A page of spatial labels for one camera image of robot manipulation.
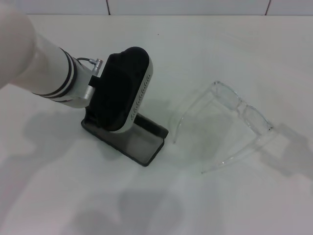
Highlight black glasses case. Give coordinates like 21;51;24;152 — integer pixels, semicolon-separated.
81;107;169;167

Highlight clear transparent glasses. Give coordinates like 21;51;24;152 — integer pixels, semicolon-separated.
171;80;273;175

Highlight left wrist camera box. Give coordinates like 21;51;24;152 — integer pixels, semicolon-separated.
88;46;154;134

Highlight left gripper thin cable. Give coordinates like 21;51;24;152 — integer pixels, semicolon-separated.
77;57;104;72

